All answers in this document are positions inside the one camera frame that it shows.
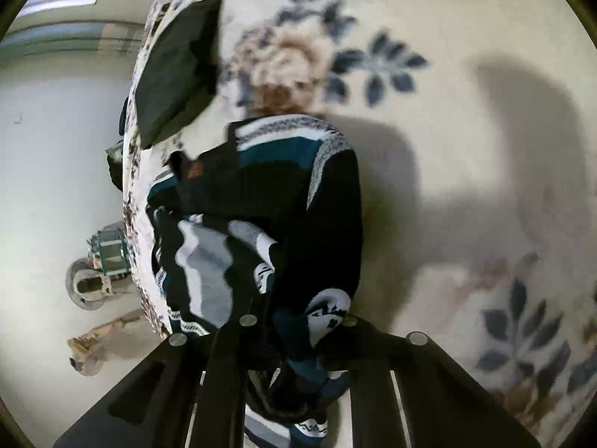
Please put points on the dark bag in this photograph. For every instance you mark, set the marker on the dark bag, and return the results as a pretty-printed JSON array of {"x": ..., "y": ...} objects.
[{"x": 115, "y": 161}]

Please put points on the black folded garment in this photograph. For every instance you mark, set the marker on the black folded garment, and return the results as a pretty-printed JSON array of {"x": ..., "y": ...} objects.
[{"x": 179, "y": 72}]

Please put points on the wooden stick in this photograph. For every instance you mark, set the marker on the wooden stick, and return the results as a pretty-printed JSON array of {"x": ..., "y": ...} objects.
[{"x": 100, "y": 333}]

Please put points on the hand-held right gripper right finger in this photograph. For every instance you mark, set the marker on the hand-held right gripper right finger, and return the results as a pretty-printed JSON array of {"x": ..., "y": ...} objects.
[{"x": 373, "y": 382}]

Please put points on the window with curtain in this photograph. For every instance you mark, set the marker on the window with curtain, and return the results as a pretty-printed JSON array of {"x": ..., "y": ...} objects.
[{"x": 70, "y": 4}]

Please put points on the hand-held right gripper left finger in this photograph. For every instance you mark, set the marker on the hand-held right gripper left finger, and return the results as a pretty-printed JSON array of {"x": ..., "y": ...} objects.
[{"x": 224, "y": 373}]

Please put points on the floral cream blanket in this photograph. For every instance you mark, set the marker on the floral cream blanket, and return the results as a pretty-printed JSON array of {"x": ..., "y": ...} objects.
[{"x": 419, "y": 149}]

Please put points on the green metal stand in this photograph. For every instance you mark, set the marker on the green metal stand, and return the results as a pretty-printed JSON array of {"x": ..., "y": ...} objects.
[{"x": 109, "y": 249}]

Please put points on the black teal patterned sweater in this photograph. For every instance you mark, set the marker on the black teal patterned sweater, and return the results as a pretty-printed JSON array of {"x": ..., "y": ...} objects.
[{"x": 261, "y": 224}]

